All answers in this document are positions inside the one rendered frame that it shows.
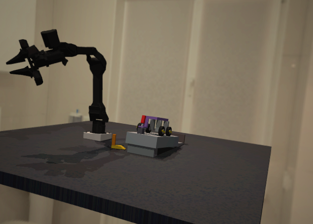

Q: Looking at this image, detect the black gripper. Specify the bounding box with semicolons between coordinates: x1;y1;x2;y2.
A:
6;39;51;86

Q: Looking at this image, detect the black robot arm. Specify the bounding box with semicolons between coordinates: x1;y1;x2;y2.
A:
27;29;109;134

